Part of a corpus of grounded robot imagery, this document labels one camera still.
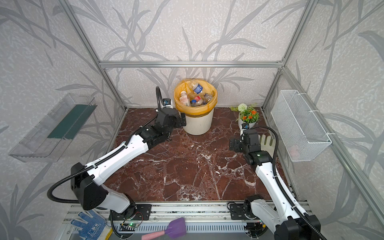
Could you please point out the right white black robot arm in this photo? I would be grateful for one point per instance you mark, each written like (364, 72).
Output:
(288, 220)

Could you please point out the white wire mesh basket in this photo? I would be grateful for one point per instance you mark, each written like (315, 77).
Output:
(303, 135)

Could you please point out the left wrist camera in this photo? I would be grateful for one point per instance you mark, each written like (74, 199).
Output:
(167, 103)

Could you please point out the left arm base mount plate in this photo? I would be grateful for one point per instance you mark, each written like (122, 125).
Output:
(136, 212)

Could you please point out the clear bottle pink label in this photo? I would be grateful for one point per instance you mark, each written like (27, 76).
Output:
(184, 99)

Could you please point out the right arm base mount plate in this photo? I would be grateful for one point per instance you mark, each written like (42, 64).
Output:
(238, 212)

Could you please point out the Pepsi label clear bottle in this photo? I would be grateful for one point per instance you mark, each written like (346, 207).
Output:
(196, 87)

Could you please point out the pale green rubber glove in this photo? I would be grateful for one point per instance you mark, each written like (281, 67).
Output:
(268, 144)

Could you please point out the blue dotted work glove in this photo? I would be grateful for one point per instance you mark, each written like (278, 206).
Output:
(91, 226)

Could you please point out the crushed bottle blue label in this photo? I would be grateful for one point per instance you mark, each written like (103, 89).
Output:
(207, 98)

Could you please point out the clear bottle red label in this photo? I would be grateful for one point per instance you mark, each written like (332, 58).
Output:
(197, 101)

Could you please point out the green circuit board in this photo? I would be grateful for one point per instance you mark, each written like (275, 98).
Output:
(129, 227)

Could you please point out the white ribbed trash bin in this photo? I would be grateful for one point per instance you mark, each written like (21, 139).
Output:
(199, 125)

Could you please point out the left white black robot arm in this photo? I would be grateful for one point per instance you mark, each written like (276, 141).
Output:
(87, 181)

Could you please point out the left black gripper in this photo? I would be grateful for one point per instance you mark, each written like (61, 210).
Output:
(182, 119)

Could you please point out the white pot with flowers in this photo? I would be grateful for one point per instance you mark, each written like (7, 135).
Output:
(247, 114)

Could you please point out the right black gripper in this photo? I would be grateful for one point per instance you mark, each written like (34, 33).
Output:
(235, 145)

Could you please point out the orange plastic bin liner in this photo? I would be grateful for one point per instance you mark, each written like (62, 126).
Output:
(200, 110)

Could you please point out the purple pink silicone spatula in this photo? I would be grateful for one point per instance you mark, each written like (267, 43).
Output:
(176, 228)

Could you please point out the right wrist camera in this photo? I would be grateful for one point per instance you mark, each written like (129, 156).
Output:
(245, 126)

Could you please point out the clear plastic wall shelf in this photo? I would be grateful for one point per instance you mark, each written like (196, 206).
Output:
(50, 138)

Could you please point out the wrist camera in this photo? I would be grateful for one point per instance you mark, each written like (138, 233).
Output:
(167, 103)
(245, 126)

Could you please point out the aluminium front rail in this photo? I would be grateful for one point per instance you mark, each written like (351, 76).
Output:
(192, 211)

